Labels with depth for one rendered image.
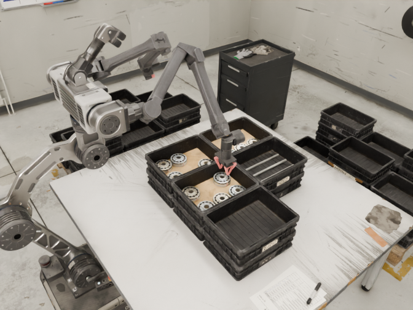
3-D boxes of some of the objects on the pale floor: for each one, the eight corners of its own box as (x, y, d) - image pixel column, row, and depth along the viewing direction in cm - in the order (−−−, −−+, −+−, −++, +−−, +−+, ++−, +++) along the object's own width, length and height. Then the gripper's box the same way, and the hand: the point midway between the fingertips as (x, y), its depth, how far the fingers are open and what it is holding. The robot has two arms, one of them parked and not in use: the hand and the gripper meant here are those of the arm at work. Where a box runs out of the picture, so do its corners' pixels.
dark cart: (242, 147, 391) (251, 66, 337) (215, 128, 419) (219, 50, 364) (281, 128, 421) (295, 51, 367) (254, 112, 449) (262, 38, 394)
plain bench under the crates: (199, 468, 180) (201, 414, 138) (69, 253, 279) (48, 182, 237) (381, 290, 261) (419, 220, 218) (231, 171, 359) (236, 107, 317)
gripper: (214, 144, 186) (212, 168, 196) (227, 155, 180) (225, 179, 189) (225, 139, 190) (223, 163, 199) (238, 150, 183) (235, 174, 192)
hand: (224, 170), depth 193 cm, fingers open, 6 cm apart
